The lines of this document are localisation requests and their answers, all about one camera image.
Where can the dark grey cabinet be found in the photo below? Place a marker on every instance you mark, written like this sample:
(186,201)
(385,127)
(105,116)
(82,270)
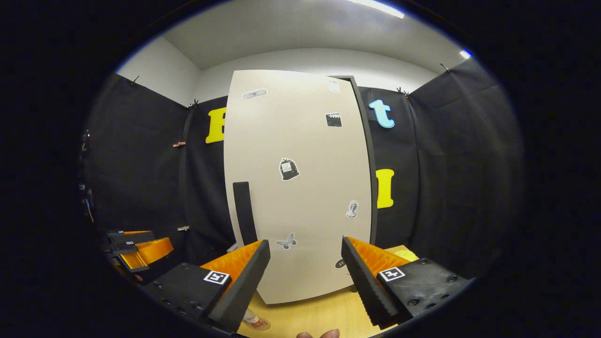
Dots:
(371,164)

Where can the beige cabinet door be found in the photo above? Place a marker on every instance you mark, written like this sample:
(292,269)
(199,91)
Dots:
(305,211)

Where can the long ceiling light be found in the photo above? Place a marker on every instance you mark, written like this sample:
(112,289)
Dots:
(375,7)

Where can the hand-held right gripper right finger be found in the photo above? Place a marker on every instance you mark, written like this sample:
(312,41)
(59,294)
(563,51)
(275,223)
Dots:
(364,286)

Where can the black backdrop cloth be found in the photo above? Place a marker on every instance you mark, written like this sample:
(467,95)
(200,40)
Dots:
(450,164)

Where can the small ceiling light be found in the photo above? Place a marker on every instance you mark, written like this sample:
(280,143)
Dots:
(465,54)

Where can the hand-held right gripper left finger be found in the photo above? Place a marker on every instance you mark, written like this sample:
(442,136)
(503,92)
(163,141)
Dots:
(244,291)

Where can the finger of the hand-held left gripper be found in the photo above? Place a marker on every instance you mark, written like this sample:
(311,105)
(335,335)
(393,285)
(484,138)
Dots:
(152,251)
(127,238)

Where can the clear plastic bottle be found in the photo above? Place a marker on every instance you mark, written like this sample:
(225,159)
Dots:
(251,315)

